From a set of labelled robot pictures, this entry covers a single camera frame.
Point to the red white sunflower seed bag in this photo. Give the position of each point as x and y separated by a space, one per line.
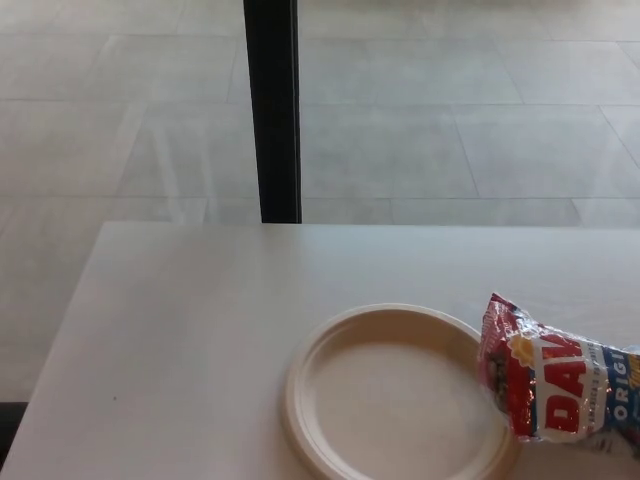
560 385

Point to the beige round paper plate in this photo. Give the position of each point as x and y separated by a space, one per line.
390 400

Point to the black vertical post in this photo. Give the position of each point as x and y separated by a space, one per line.
274 110

